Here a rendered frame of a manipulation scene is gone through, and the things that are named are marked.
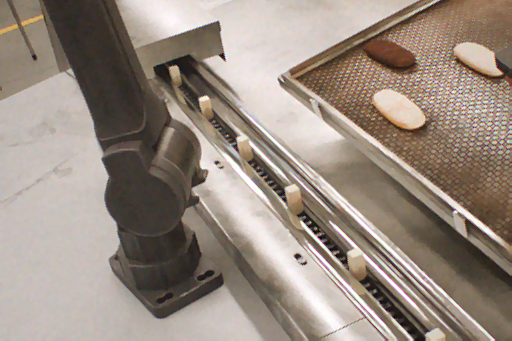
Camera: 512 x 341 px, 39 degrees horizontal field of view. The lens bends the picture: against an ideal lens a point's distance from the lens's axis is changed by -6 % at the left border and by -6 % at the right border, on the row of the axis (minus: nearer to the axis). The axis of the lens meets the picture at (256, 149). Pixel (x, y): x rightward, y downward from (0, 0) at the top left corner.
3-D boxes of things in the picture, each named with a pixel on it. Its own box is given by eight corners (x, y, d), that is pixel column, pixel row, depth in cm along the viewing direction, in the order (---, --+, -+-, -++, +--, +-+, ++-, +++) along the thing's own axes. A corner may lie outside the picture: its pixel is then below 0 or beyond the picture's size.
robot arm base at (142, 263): (109, 269, 86) (158, 321, 77) (88, 211, 82) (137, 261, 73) (172, 235, 89) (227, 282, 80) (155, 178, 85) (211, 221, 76)
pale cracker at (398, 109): (365, 101, 93) (363, 94, 92) (391, 88, 93) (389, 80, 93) (406, 136, 84) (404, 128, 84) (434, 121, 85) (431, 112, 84)
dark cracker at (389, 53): (357, 51, 103) (355, 44, 103) (379, 38, 104) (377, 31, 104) (401, 73, 95) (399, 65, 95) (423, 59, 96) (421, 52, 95)
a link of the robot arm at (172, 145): (135, 211, 83) (123, 241, 78) (110, 130, 78) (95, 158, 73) (217, 205, 81) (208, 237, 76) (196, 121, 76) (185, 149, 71)
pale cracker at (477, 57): (447, 53, 95) (445, 45, 95) (469, 41, 96) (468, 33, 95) (491, 82, 87) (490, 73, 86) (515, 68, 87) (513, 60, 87)
